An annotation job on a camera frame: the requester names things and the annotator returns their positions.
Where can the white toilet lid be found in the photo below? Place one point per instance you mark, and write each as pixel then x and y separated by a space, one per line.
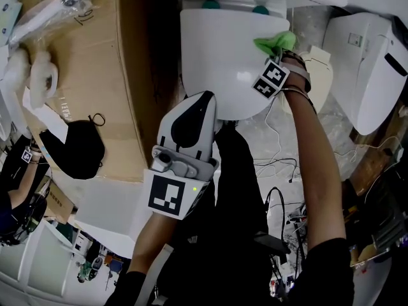
pixel 223 56

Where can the person's left forearm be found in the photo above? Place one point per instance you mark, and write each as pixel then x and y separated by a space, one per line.
pixel 153 241

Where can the green cloth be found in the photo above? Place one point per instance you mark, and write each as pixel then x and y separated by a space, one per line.
pixel 277 41

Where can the person's right forearm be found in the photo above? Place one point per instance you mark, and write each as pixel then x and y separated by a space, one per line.
pixel 315 171

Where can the round white foam-wrapped part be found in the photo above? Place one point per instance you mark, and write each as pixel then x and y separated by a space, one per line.
pixel 17 65

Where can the person's black clothed body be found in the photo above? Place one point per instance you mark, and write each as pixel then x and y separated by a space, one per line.
pixel 229 250

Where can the large cardboard box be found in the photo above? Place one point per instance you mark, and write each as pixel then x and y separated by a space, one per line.
pixel 102 75

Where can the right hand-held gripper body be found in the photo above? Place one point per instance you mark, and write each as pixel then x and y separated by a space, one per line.
pixel 271 78

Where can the small cardboard box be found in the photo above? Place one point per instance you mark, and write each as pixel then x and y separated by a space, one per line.
pixel 57 202

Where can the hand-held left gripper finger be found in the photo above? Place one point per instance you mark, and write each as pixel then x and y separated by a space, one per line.
pixel 165 127
pixel 208 139

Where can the white flat panel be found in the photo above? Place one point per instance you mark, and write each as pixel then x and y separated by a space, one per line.
pixel 111 215

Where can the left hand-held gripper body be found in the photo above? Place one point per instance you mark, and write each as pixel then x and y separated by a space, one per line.
pixel 165 196

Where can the person's right hand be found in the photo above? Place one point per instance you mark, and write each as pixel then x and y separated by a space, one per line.
pixel 296 75

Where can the black and green object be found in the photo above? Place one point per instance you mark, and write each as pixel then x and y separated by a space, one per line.
pixel 33 215

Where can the plastic-wrapped white pipe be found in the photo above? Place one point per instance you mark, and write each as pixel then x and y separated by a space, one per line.
pixel 44 14

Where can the cream toilet seat lid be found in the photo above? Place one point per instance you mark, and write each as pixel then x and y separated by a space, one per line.
pixel 318 84

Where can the white smart toilet black panel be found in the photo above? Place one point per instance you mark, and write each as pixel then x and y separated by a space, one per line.
pixel 363 84

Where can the white paper sheet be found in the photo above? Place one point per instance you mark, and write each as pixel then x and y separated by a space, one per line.
pixel 52 123

